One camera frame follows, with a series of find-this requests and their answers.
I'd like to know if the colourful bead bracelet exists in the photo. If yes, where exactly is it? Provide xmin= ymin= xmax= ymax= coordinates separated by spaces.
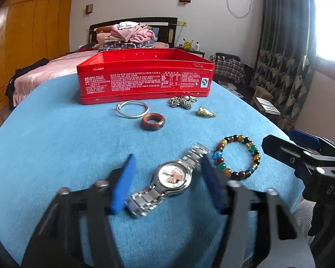
xmin=212 ymin=134 xmax=262 ymax=181

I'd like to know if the small gold pendant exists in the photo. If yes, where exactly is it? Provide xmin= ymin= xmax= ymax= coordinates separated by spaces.
xmin=196 ymin=107 xmax=216 ymax=117

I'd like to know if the silver wrist watch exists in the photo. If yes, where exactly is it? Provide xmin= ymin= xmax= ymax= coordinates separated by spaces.
xmin=126 ymin=143 xmax=209 ymax=217

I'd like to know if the silver charm bracelet pile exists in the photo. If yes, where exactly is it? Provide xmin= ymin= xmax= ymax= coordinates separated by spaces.
xmin=169 ymin=94 xmax=199 ymax=110

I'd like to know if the thin silver bangle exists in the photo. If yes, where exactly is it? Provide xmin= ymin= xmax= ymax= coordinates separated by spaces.
xmin=115 ymin=100 xmax=149 ymax=119

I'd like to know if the white device on stool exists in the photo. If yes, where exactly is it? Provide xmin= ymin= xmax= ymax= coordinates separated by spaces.
xmin=254 ymin=97 xmax=280 ymax=115

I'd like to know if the small wooden stool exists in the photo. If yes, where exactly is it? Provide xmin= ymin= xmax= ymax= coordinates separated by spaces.
xmin=251 ymin=86 xmax=274 ymax=106

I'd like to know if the dark patterned curtain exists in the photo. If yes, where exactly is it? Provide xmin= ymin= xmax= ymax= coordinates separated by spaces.
xmin=251 ymin=0 xmax=316 ymax=132

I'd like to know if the blue table cloth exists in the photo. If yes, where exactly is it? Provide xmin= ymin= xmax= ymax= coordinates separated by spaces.
xmin=0 ymin=73 xmax=305 ymax=268

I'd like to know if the plaid bag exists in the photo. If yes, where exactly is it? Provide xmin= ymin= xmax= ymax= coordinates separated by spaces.
xmin=209 ymin=53 xmax=246 ymax=84

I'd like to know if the black white nightstand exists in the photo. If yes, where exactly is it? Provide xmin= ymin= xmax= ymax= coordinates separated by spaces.
xmin=176 ymin=47 xmax=205 ymax=58

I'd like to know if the white small bottle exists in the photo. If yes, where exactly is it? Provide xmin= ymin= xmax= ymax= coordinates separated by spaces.
xmin=195 ymin=42 xmax=200 ymax=51

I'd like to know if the yellow pikachu plush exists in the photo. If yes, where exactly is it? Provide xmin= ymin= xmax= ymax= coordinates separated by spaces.
xmin=183 ymin=38 xmax=193 ymax=50

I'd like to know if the black garment on bed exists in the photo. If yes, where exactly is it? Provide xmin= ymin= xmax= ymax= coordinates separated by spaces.
xmin=4 ymin=57 xmax=51 ymax=111

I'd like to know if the black bed headboard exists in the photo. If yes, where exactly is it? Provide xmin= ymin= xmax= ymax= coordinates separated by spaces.
xmin=88 ymin=16 xmax=178 ymax=48

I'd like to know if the red metal tin box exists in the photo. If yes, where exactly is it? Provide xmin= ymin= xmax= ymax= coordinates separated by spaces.
xmin=77 ymin=48 xmax=215 ymax=105

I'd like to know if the bed with pink cover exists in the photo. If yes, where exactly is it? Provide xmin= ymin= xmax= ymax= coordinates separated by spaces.
xmin=13 ymin=50 xmax=98 ymax=107

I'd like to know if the pile of folded clothes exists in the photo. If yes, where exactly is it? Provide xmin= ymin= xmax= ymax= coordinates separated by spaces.
xmin=95 ymin=21 xmax=169 ymax=51

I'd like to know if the wooden wardrobe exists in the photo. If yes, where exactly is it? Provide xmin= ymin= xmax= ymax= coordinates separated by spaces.
xmin=0 ymin=0 xmax=72 ymax=105

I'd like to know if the white hanging cable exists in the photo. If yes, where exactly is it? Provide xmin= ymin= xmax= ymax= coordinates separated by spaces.
xmin=225 ymin=0 xmax=255 ymax=19

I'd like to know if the left wall lamp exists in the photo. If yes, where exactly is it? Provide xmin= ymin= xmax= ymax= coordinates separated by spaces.
xmin=85 ymin=4 xmax=93 ymax=15

